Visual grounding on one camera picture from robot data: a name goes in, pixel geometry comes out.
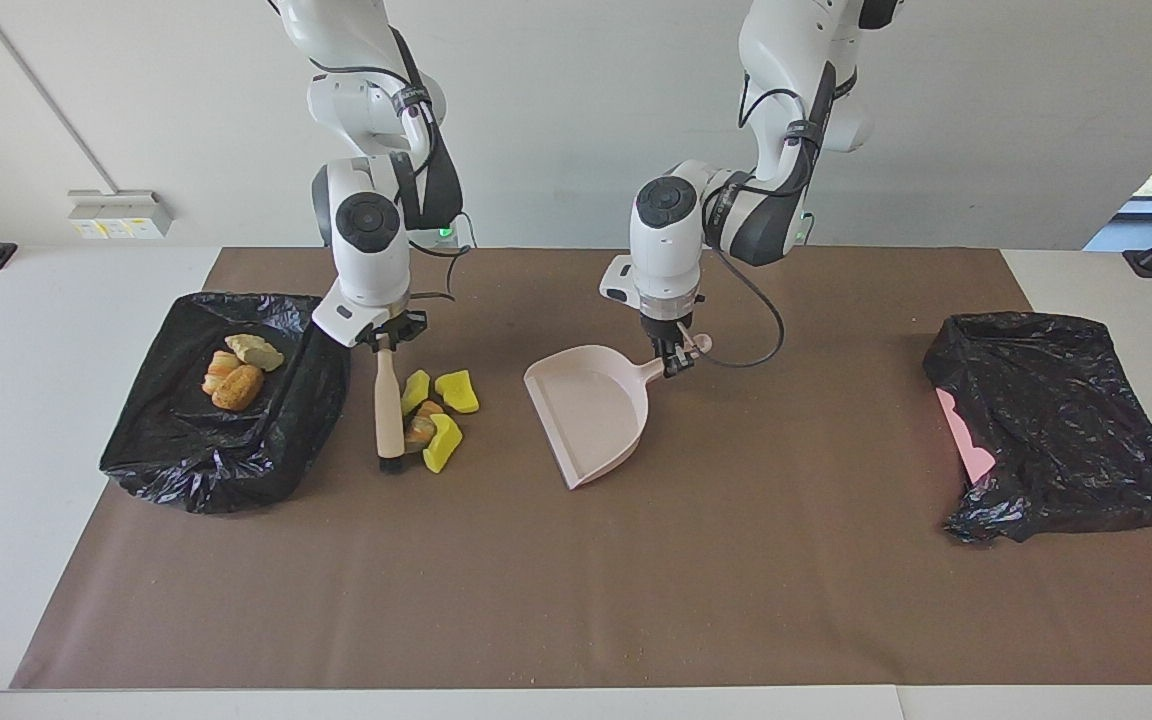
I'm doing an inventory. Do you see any brown crumbly bread piece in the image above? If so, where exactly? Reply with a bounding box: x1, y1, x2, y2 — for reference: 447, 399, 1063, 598
212, 364, 265, 413

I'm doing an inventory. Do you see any black crumpled trash bag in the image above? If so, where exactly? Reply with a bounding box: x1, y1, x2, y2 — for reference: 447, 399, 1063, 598
923, 311, 1152, 545

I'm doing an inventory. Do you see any pink plastic bin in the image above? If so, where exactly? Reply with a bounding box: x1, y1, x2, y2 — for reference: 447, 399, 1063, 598
936, 388, 997, 486

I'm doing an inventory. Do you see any beige plastic dustpan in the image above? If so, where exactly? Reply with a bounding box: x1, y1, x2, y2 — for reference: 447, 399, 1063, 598
523, 333, 713, 491

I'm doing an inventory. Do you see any beige handled black bristle brush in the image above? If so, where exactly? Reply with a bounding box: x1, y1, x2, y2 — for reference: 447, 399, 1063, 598
374, 345, 407, 474

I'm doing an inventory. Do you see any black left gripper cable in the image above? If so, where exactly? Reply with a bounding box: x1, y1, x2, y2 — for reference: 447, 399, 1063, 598
681, 60, 837, 369

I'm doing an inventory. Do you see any black bag lined bin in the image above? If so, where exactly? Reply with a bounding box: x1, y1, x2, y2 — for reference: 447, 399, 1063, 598
99, 291, 352, 515

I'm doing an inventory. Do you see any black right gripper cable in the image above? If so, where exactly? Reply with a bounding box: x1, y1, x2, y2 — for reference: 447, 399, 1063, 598
311, 25, 467, 303

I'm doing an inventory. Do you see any white wall socket box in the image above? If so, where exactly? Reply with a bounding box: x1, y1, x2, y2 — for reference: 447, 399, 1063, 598
67, 189, 174, 241

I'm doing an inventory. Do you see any pale green bread piece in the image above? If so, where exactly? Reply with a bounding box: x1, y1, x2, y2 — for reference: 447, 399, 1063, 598
225, 333, 286, 373

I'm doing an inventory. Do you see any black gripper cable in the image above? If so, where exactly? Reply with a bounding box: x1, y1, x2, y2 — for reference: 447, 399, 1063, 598
681, 60, 837, 369
311, 25, 467, 303

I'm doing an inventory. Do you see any brown paper table mat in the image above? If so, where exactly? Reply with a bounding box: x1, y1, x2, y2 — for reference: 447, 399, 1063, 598
11, 247, 1152, 691

